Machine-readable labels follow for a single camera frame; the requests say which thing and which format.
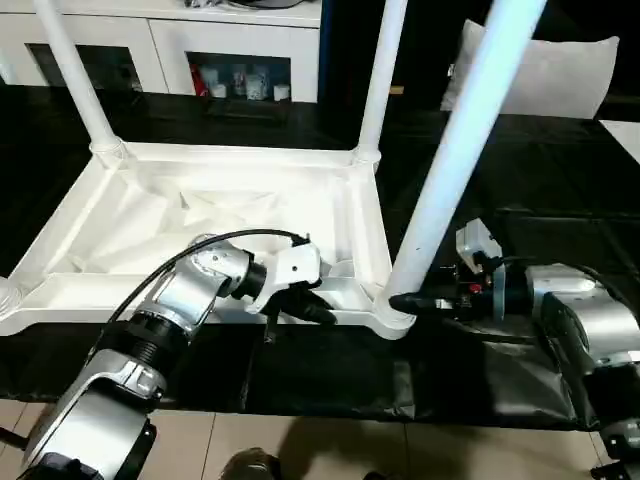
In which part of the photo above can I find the white plastic table top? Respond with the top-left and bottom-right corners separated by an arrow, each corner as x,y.
0,140 -> 416,341

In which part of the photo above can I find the white plastic table leg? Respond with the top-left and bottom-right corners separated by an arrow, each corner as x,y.
0,275 -> 23,319
385,0 -> 548,331
35,0 -> 129,166
352,0 -> 409,171

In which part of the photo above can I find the black work mat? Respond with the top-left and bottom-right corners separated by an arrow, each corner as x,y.
0,85 -> 640,431

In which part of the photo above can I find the white sheet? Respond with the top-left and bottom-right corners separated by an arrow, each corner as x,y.
598,120 -> 640,161

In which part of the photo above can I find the grey cushion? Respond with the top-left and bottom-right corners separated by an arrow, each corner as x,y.
440,20 -> 621,121

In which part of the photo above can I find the white glass-door sideboard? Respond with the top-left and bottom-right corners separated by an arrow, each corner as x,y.
0,0 -> 323,103

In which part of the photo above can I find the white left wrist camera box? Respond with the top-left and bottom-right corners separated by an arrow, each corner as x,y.
245,240 -> 323,316

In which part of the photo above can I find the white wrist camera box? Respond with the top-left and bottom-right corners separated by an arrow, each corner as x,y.
245,240 -> 323,316
455,220 -> 504,273

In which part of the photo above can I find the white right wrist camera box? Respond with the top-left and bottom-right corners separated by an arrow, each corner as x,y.
455,220 -> 504,273

